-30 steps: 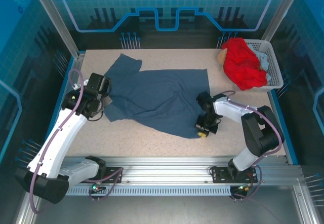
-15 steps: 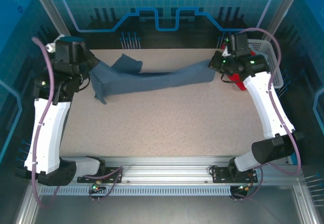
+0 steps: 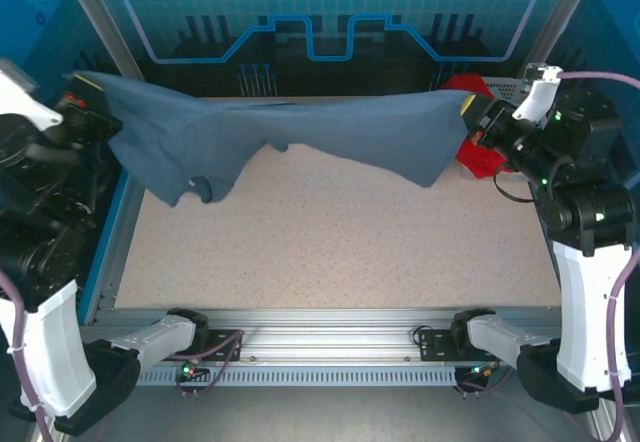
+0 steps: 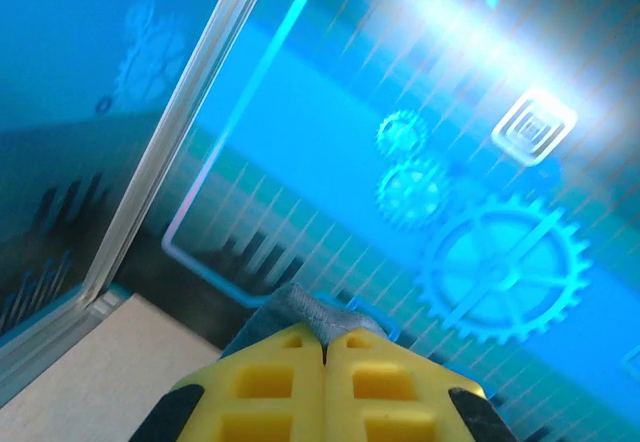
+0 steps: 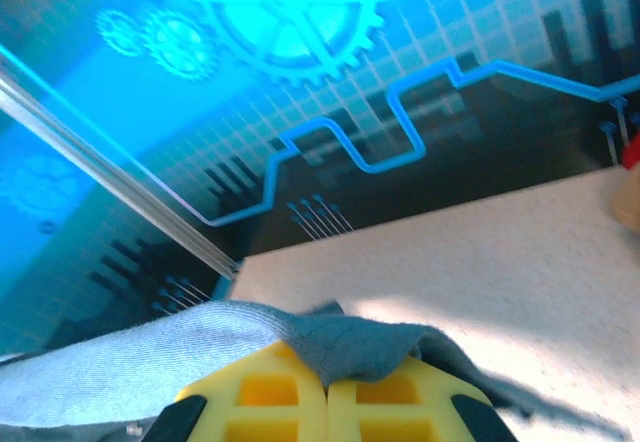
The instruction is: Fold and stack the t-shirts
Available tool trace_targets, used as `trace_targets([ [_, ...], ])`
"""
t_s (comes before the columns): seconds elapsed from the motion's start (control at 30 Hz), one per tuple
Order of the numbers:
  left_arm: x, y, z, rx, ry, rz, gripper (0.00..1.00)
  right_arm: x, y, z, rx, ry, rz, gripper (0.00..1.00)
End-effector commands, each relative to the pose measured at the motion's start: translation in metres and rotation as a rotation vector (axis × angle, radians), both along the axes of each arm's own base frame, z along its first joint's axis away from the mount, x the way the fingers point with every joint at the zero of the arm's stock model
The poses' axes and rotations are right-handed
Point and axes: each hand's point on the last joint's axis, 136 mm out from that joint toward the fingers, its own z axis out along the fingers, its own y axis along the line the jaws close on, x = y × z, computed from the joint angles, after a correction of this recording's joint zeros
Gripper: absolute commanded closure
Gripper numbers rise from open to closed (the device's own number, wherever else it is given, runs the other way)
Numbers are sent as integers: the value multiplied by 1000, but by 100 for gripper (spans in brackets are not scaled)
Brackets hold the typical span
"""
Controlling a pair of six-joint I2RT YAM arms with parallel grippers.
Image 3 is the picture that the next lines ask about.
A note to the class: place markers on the grey plastic basket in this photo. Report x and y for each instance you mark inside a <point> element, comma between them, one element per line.
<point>507,89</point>

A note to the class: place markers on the red t-shirt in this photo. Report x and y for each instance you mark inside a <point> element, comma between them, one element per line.
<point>480,159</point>

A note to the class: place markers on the aluminium table side rail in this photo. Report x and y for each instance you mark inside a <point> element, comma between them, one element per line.
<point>122,242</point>

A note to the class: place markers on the blue t-shirt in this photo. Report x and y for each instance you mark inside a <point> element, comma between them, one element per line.
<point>300,122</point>

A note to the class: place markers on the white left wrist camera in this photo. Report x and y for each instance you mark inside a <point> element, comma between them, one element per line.
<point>25,97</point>

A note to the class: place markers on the aluminium frame post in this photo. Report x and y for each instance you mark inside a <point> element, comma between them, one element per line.
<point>565,12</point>
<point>100,17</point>

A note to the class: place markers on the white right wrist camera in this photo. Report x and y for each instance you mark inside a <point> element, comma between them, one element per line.
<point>537,94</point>

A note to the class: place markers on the blue table edge trim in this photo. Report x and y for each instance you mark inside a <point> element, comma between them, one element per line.
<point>102,262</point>

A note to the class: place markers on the small LED indicator board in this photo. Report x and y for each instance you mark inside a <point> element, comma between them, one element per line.
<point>192,372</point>
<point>477,372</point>

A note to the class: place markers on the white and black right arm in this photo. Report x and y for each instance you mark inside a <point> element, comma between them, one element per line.
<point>585,312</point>

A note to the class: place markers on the thin base wiring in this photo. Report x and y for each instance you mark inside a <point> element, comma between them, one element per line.
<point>475,387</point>
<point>227,344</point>

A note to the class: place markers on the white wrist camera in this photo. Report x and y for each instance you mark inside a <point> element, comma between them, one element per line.
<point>25,97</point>
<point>537,94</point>

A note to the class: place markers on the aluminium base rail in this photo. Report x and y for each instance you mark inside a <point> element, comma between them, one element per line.
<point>325,332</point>

